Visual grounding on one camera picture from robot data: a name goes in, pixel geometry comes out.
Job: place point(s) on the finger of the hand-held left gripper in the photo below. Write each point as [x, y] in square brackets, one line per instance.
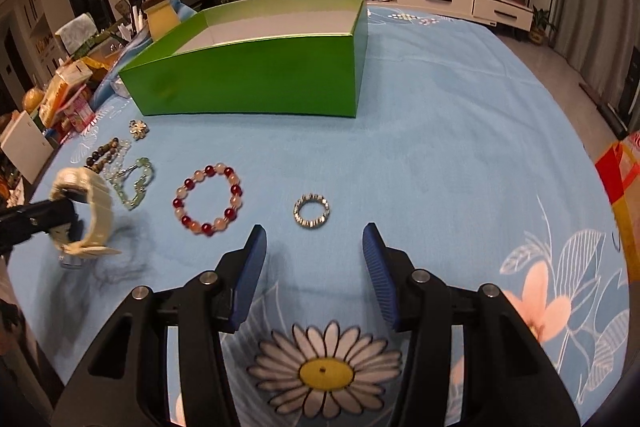
[40, 218]

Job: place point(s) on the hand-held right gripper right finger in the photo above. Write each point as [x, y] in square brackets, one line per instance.
[380, 277]

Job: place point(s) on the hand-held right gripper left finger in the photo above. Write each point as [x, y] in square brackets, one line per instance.
[250, 277]

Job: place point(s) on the cream wristwatch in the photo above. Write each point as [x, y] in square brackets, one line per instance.
[95, 207]

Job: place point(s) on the green cardboard box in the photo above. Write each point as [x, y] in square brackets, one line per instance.
[250, 77]

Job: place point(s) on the plain white box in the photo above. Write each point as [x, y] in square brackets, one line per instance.
[25, 147]

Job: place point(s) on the pink snack packet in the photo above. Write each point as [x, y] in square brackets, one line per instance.
[80, 117]

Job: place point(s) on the orange fruit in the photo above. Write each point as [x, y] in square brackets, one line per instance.
[34, 100]

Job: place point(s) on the orange snack box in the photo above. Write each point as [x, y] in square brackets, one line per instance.
[62, 92]

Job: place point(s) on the flower brooch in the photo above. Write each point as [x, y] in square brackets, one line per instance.
[138, 130]

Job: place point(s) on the green and white bag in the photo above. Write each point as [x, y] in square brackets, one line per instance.
[75, 32]

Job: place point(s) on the red and yellow bag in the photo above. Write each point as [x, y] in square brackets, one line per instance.
[622, 187]

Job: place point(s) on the small potted plant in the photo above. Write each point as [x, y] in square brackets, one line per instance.
[540, 24]

